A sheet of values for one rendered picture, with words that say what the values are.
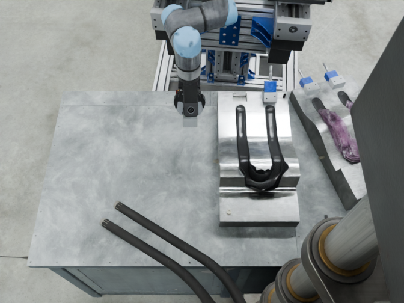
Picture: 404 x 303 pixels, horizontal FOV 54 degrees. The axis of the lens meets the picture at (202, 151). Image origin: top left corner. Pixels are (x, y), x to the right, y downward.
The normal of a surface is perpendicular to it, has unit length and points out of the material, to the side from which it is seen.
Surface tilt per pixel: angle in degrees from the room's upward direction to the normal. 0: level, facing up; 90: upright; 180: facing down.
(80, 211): 0
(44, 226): 0
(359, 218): 90
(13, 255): 0
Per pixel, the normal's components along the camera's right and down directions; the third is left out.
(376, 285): 0.00, -0.47
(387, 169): -1.00, 0.00
